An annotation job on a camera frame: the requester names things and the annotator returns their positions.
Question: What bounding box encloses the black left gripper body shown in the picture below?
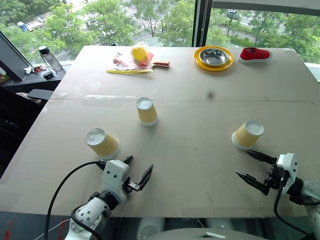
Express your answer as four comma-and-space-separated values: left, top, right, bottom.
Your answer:
121, 175, 141, 195

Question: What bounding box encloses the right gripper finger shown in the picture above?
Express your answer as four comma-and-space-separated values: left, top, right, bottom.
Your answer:
245, 149, 278, 165
234, 169, 270, 197

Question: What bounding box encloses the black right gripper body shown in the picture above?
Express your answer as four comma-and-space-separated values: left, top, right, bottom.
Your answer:
263, 163, 289, 197

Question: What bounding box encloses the yellow ribbed paper cup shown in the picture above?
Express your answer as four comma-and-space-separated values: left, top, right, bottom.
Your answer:
85, 128, 121, 161
135, 97, 159, 127
231, 119, 265, 151

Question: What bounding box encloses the silver robot torso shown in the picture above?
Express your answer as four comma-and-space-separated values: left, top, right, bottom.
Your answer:
136, 216, 253, 240

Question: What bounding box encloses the clear plastic zip bag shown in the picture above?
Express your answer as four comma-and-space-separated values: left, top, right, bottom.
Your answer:
105, 48, 154, 74

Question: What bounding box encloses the red table tennis paddle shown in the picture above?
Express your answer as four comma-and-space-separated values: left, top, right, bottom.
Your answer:
139, 51, 171, 70

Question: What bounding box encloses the red knit shoe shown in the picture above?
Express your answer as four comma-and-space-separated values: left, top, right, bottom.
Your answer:
237, 47, 273, 64

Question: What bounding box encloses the yellow toy fruit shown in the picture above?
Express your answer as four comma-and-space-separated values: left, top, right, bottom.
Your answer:
131, 45, 150, 62

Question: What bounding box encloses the black laptop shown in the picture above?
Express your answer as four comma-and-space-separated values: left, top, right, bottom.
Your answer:
26, 88, 55, 100

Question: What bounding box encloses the stainless steel bowl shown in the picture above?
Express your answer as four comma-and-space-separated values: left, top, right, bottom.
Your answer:
199, 48, 229, 67

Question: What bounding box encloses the yellow plastic plate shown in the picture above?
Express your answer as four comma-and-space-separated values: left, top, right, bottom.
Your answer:
193, 45, 235, 72

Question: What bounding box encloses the clear water bottle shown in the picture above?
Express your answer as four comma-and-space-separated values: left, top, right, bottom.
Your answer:
37, 45, 64, 74

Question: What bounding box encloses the bunch of keys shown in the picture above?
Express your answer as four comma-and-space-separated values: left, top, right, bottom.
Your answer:
23, 64, 48, 75

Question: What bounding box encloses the dark leaning board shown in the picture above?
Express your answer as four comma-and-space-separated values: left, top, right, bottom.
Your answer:
0, 30, 34, 82

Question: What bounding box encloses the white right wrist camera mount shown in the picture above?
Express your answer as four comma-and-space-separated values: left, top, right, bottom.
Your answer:
276, 152, 299, 195

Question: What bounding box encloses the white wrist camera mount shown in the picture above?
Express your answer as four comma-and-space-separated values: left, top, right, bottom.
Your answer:
276, 152, 299, 195
101, 159, 131, 204

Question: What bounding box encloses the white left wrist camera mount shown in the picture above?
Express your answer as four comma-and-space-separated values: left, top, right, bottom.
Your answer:
101, 159, 131, 204

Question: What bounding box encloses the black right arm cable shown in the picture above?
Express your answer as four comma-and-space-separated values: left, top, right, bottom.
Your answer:
273, 184, 314, 237

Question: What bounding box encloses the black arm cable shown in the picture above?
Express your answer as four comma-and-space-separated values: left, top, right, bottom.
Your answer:
273, 184, 314, 237
44, 160, 107, 240

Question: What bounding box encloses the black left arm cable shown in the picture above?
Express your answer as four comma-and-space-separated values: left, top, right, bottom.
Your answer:
44, 160, 107, 240

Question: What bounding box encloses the dark window frame post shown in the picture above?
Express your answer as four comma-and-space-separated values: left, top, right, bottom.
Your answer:
193, 0, 214, 48

